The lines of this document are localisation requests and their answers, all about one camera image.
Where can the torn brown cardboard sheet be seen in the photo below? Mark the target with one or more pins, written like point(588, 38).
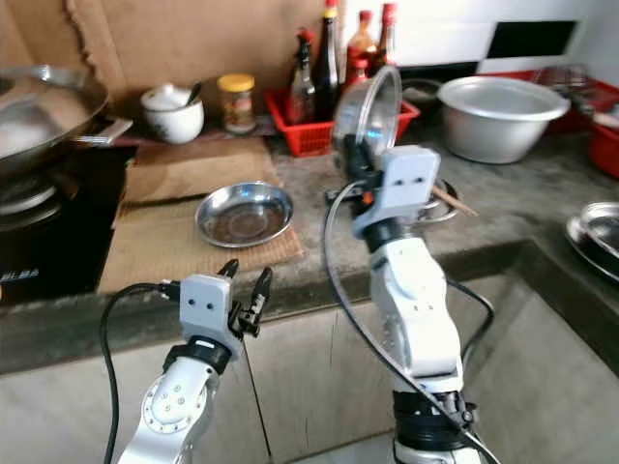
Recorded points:
point(203, 39)

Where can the glass jar with yellow lid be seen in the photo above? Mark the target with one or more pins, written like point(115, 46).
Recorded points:
point(236, 104)

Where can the tall dark sauce bottle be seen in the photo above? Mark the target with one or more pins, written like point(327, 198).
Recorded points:
point(328, 63)

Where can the wooden chopstick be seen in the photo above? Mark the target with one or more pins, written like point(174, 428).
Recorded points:
point(459, 202)

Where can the deep stainless steel bowl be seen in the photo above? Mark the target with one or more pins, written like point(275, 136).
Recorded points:
point(368, 106)

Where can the white ceramic lidded pot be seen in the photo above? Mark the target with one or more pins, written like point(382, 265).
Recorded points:
point(171, 118)

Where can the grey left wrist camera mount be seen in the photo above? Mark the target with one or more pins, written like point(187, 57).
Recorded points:
point(205, 309)

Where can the small steel plate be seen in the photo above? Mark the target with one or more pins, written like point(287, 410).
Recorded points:
point(445, 208)

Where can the short dark sauce bottle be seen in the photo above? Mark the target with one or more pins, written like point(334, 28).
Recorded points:
point(302, 87)

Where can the dark round pot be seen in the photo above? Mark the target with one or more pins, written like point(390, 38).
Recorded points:
point(419, 95)

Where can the large aluminium basin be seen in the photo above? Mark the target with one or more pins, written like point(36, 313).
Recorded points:
point(503, 116)

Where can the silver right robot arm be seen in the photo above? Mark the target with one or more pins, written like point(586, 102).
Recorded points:
point(421, 304)

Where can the red plastic tray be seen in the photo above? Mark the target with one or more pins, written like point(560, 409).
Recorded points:
point(585, 92)

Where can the steel wok with lid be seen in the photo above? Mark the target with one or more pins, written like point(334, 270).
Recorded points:
point(48, 121)

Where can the red plastic basket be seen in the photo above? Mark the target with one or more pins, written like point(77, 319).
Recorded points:
point(300, 137)

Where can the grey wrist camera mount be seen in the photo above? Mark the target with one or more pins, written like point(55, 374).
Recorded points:
point(401, 188)
point(205, 309)

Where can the flat brown cardboard mat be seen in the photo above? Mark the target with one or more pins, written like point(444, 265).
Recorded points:
point(155, 242)

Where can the shallow round steel plate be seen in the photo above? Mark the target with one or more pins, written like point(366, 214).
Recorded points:
point(244, 215)

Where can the amber bottle with red cap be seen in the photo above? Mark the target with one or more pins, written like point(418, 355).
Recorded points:
point(363, 37)

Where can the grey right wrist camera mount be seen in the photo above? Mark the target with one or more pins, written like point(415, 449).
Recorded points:
point(401, 188)

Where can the dark bottle with red cap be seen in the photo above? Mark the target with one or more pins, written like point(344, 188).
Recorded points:
point(387, 34)

